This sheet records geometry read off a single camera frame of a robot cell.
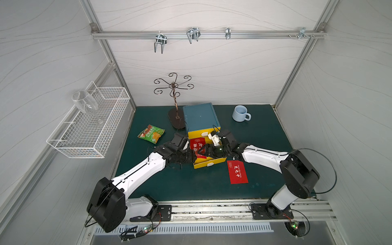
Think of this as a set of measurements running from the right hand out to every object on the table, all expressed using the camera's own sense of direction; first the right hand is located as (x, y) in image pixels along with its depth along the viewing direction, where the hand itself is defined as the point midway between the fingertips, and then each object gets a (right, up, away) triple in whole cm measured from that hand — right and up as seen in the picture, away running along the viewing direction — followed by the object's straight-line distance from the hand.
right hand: (201, 152), depth 84 cm
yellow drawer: (0, -4, -7) cm, 8 cm away
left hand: (-4, -3, -3) cm, 6 cm away
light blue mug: (+29, +23, +27) cm, 46 cm away
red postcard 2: (+21, -13, +4) cm, 25 cm away
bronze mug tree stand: (-18, +21, +27) cm, 39 cm away
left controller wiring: (-33, -36, -13) cm, 51 cm away
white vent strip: (+23, -33, -13) cm, 42 cm away
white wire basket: (-53, +12, -18) cm, 58 cm away
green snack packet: (-34, +9, +17) cm, 39 cm away
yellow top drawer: (0, +11, -2) cm, 11 cm away
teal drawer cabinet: (-1, +20, +2) cm, 20 cm away
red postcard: (-2, +3, +4) cm, 6 cm away
